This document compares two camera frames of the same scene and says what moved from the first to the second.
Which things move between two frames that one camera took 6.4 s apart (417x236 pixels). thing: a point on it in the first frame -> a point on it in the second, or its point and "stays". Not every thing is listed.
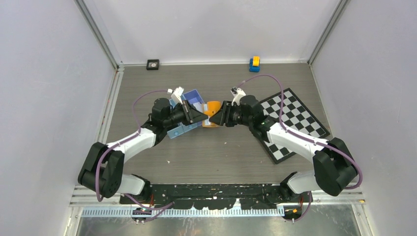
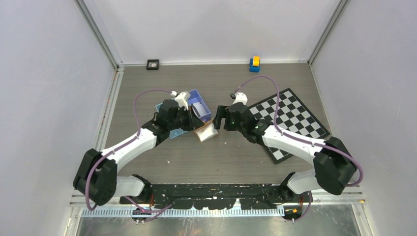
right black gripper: [220, 118] stays
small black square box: [152, 64] stays
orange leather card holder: [210, 109] -> [206, 131]
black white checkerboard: [296, 116] stays
